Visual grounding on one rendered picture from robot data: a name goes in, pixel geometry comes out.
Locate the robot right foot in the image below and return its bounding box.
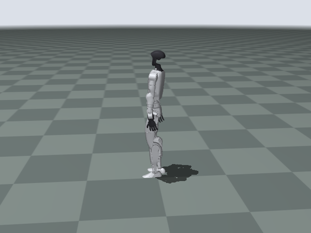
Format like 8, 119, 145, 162
147, 168, 166, 173

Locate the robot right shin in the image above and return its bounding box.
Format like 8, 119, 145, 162
157, 144, 163, 169

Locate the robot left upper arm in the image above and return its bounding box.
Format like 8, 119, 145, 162
146, 72, 158, 98

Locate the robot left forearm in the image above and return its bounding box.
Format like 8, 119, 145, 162
146, 94, 154, 119

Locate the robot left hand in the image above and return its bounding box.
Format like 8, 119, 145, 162
147, 115, 158, 131

